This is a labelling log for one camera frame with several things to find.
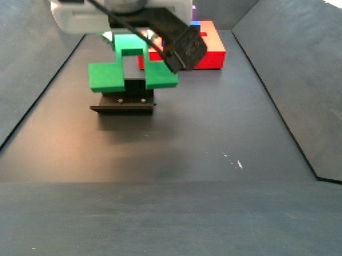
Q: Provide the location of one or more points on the black angled fixture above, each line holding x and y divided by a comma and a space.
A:
124, 95

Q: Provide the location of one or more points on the red base board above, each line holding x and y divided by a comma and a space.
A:
212, 61

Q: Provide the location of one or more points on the green stepped block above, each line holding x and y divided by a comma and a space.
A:
132, 64

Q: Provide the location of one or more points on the purple right peg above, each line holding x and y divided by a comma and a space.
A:
194, 13

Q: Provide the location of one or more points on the blue right peg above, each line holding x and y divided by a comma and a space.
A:
195, 24

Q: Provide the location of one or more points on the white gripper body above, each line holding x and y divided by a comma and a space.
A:
77, 17

